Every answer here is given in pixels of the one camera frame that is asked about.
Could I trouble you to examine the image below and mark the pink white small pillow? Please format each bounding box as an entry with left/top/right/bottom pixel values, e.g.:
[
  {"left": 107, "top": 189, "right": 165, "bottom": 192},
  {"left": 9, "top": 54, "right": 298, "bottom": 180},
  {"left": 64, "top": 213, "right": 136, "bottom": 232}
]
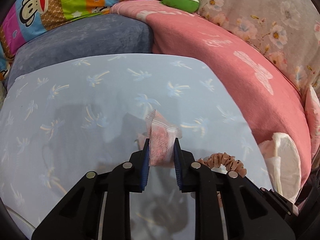
[{"left": 304, "top": 86, "right": 319, "bottom": 160}]

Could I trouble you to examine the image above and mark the pink blanket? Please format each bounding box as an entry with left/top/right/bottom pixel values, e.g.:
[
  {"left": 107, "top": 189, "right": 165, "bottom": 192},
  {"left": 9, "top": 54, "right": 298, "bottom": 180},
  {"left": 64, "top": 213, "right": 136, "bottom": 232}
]
[{"left": 110, "top": 0, "right": 311, "bottom": 182}]

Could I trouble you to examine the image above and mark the pink white wrapper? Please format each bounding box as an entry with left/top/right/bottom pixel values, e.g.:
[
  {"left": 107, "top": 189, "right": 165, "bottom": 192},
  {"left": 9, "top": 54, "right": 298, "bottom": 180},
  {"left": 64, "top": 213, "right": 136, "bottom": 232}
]
[{"left": 137, "top": 110, "right": 182, "bottom": 167}]

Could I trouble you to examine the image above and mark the grey floral quilt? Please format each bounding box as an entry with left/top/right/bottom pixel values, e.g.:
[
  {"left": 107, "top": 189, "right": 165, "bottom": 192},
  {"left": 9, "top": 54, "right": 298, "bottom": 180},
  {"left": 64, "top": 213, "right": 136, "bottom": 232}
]
[{"left": 197, "top": 0, "right": 319, "bottom": 95}]

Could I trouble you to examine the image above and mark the colourful monkey striped pillow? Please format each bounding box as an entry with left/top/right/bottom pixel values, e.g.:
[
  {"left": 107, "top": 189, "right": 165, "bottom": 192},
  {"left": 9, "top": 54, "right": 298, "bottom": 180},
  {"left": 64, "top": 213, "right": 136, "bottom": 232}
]
[{"left": 0, "top": 0, "right": 173, "bottom": 81}]

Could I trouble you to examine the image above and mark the pink dotted scrunchie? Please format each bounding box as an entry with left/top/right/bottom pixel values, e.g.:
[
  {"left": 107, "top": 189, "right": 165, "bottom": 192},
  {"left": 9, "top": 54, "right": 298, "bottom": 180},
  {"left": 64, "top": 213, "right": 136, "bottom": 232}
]
[{"left": 197, "top": 152, "right": 247, "bottom": 178}]

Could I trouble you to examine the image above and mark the blue-grey velvet cushion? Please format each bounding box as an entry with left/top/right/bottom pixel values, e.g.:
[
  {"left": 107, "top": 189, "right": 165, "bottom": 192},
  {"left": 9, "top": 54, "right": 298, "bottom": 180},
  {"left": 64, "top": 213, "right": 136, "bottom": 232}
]
[{"left": 4, "top": 14, "right": 153, "bottom": 89}]

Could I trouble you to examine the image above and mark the white bag-lined trash bin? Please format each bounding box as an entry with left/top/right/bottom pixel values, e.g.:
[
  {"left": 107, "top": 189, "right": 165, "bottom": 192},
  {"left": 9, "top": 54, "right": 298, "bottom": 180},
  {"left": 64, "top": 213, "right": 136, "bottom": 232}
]
[{"left": 259, "top": 132, "right": 302, "bottom": 203}]

